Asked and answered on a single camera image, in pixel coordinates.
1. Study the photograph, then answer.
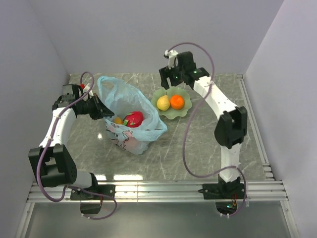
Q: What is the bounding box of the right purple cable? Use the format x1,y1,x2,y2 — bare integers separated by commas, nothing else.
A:
167,42,248,219

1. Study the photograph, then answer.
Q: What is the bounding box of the yellow fake lemon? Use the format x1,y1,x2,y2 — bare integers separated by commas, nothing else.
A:
157,95,170,112

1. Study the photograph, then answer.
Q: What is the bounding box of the aluminium right side rail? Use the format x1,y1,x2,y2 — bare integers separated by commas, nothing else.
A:
236,74,276,181

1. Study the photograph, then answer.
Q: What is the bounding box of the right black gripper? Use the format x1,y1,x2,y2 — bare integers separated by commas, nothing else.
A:
158,63,184,91

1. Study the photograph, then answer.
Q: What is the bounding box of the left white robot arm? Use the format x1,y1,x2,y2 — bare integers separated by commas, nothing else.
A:
28,84,114,199

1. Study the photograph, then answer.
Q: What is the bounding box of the yellow-orange fake peach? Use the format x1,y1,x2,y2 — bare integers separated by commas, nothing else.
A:
113,117,123,124

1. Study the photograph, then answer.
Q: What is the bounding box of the aluminium rail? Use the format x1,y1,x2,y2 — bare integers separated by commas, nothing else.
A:
26,180,289,204
236,74,276,181

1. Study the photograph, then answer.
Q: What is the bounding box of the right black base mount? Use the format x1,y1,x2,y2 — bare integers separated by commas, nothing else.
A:
198,177,247,218

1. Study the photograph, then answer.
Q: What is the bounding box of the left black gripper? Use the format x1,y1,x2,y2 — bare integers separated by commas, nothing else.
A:
78,93,114,120

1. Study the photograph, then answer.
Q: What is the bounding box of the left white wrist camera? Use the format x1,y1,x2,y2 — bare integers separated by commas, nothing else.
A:
80,83,94,100

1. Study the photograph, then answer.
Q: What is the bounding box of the orange fake tangerine back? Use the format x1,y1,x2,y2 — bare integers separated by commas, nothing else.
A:
170,95,185,110

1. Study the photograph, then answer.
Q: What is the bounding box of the light blue plastic bag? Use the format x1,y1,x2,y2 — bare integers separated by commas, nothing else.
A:
97,76,167,155

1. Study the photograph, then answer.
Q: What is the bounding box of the aluminium front rail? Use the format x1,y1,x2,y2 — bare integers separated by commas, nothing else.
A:
26,180,289,204

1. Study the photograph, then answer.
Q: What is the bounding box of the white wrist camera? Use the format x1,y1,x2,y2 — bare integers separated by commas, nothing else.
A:
80,83,94,100
164,50,178,69

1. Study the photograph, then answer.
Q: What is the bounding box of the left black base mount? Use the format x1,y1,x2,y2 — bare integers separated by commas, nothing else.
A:
69,184,115,215

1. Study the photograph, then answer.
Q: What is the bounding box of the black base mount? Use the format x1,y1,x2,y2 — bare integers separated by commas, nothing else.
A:
198,177,247,218
69,184,115,215

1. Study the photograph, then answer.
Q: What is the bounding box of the green leaf-shaped plate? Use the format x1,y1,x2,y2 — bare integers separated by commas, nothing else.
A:
151,87,192,119

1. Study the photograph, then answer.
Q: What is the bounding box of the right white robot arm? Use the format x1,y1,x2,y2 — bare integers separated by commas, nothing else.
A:
159,50,248,199

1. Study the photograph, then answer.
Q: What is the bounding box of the red fake dragon fruit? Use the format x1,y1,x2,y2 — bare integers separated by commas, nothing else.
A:
123,111,144,128

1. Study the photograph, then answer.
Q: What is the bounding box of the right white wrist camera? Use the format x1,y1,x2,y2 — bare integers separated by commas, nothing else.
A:
164,50,178,69

